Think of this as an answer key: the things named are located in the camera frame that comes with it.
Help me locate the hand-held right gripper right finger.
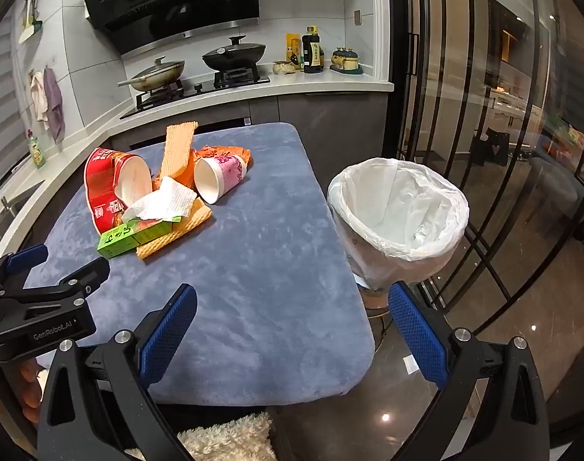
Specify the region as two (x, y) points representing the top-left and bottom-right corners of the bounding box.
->
(388, 281), (551, 461)

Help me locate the black gas stove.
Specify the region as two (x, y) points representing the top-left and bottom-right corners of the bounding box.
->
(119, 70), (272, 121)

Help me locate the yellow seasoning packet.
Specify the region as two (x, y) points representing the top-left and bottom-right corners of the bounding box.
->
(286, 33), (304, 70)

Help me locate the red instant noodle bowl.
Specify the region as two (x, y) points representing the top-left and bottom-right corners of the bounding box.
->
(84, 148), (153, 236)

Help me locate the green cardboard box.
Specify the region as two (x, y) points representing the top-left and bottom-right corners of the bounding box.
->
(96, 218), (174, 260)

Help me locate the black range hood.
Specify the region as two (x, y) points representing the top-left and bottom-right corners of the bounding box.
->
(84, 0), (261, 56)

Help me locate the purple hanging towel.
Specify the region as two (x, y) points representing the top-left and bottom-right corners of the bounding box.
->
(43, 68), (66, 145)

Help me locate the black wok with lid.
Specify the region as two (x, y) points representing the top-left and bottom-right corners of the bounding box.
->
(202, 35), (267, 72)

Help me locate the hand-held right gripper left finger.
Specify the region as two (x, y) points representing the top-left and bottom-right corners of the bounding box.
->
(36, 283), (199, 461)

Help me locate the black framed glass door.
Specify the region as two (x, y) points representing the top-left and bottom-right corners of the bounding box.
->
(388, 0), (584, 423)

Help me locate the pink floral paper cup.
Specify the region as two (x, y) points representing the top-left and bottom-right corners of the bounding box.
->
(194, 154), (247, 204)

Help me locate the ceramic condiment jar set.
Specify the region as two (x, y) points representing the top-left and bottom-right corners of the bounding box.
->
(329, 47), (364, 76)

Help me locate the green dish soap bottle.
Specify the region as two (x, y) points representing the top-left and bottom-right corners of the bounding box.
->
(27, 129), (48, 169)

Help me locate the dark soy sauce bottle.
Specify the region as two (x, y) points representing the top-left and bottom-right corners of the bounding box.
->
(301, 26), (325, 75)

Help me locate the white fluffy cushion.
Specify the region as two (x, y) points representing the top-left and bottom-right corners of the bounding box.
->
(177, 413), (273, 461)

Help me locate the window blind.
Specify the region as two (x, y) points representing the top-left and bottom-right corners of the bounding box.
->
(0, 48), (30, 174)

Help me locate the blue-grey plush table cover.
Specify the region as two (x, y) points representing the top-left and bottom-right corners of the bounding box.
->
(23, 122), (375, 404)

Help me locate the white tissue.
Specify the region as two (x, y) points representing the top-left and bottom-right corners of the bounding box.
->
(121, 176), (197, 224)

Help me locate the person's left hand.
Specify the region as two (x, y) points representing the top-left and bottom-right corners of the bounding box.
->
(16, 359), (46, 426)

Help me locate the black bag with heart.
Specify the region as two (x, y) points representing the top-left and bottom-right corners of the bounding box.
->
(472, 127), (511, 166)

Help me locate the wall utensil rack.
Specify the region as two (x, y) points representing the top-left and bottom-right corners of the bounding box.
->
(18, 0), (44, 44)

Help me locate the orange snack wrapper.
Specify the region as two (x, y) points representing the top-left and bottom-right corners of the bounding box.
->
(198, 145), (252, 166)
(179, 149), (201, 190)

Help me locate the pale hanging towel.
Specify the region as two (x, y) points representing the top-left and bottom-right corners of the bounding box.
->
(30, 71), (50, 130)

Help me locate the dark grey kitchen cabinet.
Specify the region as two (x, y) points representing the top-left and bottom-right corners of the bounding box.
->
(248, 89), (389, 169)

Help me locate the trash bin with white liner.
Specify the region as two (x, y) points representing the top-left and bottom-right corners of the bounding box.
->
(327, 156), (470, 298)

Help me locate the beige wok with lid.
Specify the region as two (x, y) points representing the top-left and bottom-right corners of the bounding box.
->
(117, 56), (186, 93)

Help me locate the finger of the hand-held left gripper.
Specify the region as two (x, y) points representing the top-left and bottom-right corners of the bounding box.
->
(0, 244), (49, 280)
(4, 256), (111, 305)

